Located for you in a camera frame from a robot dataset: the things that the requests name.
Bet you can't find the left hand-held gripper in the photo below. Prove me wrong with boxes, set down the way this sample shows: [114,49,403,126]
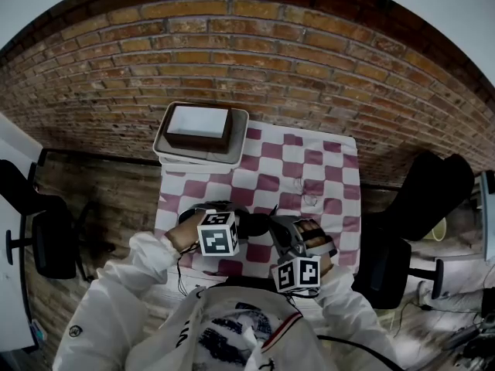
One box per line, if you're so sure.
[196,209,241,257]

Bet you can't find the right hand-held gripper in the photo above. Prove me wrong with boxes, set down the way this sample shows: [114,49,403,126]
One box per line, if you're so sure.
[268,214,338,294]

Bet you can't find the black bag with loop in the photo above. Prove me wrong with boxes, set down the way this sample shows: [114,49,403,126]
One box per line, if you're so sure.
[177,200,278,243]

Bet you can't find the person's left forearm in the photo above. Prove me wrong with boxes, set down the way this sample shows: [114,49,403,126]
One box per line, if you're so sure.
[92,217,202,324]

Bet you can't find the person's right forearm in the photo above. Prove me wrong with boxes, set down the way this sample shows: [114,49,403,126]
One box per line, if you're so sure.
[315,252,391,362]

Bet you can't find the person's right hand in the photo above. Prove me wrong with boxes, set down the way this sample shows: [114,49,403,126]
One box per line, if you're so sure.
[298,217,333,250]

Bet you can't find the pink white checkered tablecloth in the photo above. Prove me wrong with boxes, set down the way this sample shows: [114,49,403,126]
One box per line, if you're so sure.
[154,121,363,277]

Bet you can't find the white plastic tray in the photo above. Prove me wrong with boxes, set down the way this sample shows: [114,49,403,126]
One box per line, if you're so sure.
[152,100,250,166]

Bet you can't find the brown box with white inside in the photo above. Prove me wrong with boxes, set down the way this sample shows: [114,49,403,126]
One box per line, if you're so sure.
[161,104,234,154]

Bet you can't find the person's white jacket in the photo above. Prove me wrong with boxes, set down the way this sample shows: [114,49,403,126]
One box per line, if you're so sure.
[52,280,399,371]

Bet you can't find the black office chair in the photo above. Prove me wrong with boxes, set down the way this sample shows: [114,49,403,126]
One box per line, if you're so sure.
[351,151,476,311]
[0,158,117,284]

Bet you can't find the pale yellow cup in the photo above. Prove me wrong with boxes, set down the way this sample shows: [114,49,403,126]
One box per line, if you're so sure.
[431,216,449,243]

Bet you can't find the light grey table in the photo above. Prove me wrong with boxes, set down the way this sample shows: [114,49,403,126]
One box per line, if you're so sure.
[479,170,495,262]

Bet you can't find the small teal box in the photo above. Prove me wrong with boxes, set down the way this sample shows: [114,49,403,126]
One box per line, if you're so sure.
[29,318,47,343]

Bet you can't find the white desk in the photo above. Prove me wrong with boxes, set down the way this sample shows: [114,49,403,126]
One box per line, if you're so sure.
[0,112,46,353]

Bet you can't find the thin wire-rimmed eyeglasses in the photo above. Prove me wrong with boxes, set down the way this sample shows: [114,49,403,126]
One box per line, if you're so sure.
[294,176,319,207]

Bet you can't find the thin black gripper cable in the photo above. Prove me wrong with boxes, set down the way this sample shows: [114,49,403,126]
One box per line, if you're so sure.
[176,245,198,297]

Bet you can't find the black head camera cable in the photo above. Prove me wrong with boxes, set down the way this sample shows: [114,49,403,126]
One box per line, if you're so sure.
[316,334,403,371]

